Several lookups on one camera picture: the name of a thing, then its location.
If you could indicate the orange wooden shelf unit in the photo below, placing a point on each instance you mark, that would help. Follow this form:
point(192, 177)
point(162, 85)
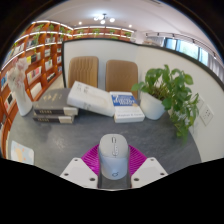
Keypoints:
point(36, 63)

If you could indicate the tan upholstered chair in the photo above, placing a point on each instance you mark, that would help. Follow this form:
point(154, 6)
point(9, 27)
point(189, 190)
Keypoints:
point(121, 76)
point(83, 71)

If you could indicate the pastel cartoon print mouse pad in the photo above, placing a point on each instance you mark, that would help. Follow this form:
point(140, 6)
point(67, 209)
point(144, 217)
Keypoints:
point(21, 153)

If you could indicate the white wall socket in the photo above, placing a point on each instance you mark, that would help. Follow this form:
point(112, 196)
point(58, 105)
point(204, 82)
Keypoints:
point(206, 115)
point(200, 102)

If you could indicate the white pitcher vase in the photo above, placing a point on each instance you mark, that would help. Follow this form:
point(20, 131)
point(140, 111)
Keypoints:
point(24, 103)

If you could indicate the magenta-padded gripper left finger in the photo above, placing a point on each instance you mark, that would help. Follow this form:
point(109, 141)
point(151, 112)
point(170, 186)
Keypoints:
point(78, 171)

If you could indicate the green plant in white pot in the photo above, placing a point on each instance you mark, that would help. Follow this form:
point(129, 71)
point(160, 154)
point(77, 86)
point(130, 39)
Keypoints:
point(151, 106)

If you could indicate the grey curtain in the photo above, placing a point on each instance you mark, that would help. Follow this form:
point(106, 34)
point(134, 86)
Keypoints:
point(216, 68)

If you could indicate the thick white book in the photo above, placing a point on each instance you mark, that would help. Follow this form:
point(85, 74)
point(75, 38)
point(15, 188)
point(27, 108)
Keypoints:
point(90, 98)

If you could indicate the blue and white book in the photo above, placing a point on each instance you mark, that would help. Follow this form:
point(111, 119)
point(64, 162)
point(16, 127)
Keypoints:
point(128, 106)

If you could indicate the light grey computer mouse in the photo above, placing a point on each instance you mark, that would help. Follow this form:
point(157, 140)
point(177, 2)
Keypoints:
point(114, 160)

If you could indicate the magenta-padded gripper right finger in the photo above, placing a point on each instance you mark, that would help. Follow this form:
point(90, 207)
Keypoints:
point(148, 171)

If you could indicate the window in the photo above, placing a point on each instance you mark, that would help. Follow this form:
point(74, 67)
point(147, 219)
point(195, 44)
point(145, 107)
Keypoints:
point(188, 49)

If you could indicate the pink and white flower bouquet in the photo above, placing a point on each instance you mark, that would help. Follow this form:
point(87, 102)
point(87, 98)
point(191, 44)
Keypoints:
point(18, 73)

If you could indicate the ceiling lights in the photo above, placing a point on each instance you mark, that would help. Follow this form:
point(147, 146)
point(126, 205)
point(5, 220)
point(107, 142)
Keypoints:
point(102, 19)

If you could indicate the black track light rail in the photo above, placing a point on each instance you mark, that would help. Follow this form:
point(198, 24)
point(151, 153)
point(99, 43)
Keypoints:
point(173, 35)

